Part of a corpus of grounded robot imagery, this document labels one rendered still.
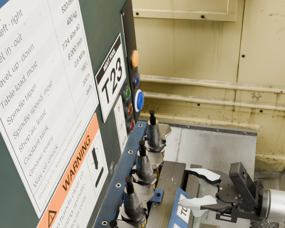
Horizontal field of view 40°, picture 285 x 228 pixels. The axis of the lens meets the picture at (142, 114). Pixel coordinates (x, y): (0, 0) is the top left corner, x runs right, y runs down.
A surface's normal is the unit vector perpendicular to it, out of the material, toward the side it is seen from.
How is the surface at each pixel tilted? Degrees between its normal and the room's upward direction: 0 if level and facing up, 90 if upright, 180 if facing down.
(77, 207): 90
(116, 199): 0
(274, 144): 90
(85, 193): 90
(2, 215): 90
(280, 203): 27
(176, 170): 0
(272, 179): 9
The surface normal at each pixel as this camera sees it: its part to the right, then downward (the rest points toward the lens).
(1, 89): 0.97, 0.10
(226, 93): -0.24, 0.65
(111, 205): -0.08, -0.75
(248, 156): -0.17, -0.42
